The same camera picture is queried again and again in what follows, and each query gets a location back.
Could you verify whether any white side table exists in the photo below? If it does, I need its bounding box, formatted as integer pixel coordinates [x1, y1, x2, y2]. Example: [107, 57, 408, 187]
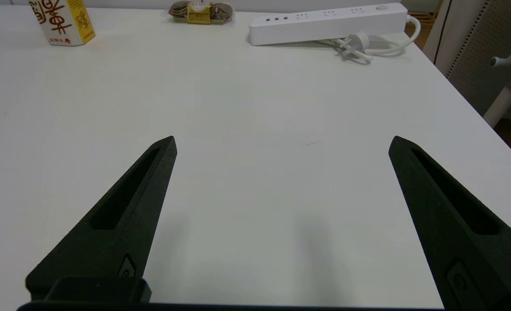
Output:
[483, 42, 511, 128]

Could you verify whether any tall yellow chips box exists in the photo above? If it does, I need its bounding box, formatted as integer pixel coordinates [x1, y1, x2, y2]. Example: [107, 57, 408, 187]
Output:
[28, 0, 96, 47]

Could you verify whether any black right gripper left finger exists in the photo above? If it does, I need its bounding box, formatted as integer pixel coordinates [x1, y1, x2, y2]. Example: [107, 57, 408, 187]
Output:
[25, 136, 178, 302]

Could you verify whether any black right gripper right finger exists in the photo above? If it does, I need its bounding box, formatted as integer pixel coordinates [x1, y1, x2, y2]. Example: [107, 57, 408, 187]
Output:
[388, 136, 511, 311]

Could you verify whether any packaged brown snack yellow label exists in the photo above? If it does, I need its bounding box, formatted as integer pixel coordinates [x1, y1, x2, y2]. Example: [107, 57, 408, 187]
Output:
[168, 0, 235, 25]

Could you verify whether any white power strip cable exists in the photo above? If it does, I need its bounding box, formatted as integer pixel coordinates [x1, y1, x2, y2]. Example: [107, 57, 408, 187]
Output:
[319, 15, 422, 64]

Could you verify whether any white power strip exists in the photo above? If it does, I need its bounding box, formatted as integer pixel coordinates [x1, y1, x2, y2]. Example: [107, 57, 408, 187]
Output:
[249, 3, 410, 46]

